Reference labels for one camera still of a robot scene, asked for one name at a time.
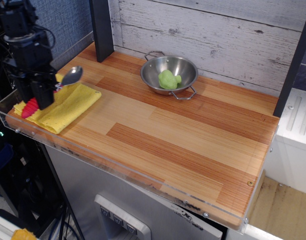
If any yellow folded towel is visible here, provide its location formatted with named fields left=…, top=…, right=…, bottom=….
left=28, top=82, right=102, bottom=134

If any black vertical post left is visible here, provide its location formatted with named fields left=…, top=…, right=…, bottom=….
left=89, top=0, right=114, bottom=63

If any green toy vegetable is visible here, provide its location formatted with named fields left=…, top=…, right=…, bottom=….
left=158, top=70, right=182, bottom=90

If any black vertical post right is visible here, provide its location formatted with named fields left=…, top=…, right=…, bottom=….
left=273, top=20, right=306, bottom=118

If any red handled metal spoon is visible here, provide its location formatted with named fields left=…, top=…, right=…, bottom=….
left=21, top=65, right=83, bottom=119

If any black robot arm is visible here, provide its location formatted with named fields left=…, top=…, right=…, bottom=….
left=0, top=0, right=58, bottom=110

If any small steel bowl with handles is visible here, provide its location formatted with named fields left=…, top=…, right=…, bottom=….
left=140, top=51, right=198, bottom=100

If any clear acrylic table guard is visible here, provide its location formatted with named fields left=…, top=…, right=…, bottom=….
left=0, top=44, right=278, bottom=232

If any black vertical post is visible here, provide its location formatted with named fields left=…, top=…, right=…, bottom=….
left=273, top=20, right=306, bottom=118
left=89, top=0, right=114, bottom=63

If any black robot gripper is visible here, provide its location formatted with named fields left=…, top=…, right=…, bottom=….
left=4, top=31, right=57, bottom=110

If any stainless toy fridge cabinet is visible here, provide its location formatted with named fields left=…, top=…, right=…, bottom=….
left=46, top=146, right=227, bottom=240

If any yellow object bottom left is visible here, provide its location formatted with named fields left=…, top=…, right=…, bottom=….
left=11, top=228, right=37, bottom=240

